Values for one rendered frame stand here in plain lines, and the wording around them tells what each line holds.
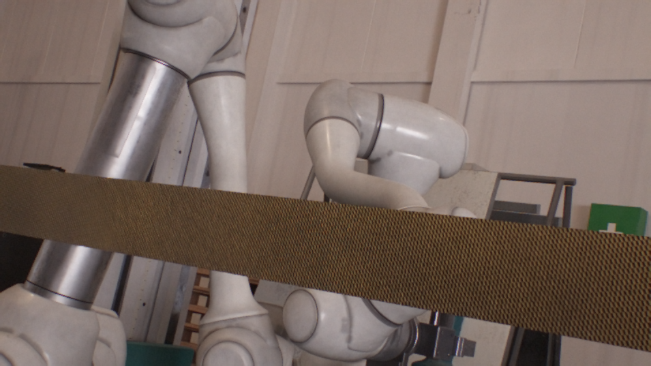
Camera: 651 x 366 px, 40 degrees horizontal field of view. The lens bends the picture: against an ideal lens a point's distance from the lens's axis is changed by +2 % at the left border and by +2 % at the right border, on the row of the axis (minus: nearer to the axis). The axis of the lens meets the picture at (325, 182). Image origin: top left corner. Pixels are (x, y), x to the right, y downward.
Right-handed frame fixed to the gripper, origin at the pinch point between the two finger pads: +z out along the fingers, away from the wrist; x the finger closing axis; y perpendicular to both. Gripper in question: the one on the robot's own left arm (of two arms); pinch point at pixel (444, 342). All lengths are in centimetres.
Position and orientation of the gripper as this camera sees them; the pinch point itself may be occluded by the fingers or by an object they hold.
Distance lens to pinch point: 149.6
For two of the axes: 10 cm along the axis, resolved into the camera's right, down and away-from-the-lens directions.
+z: 6.1, 2.3, 7.6
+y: 2.0, -9.7, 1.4
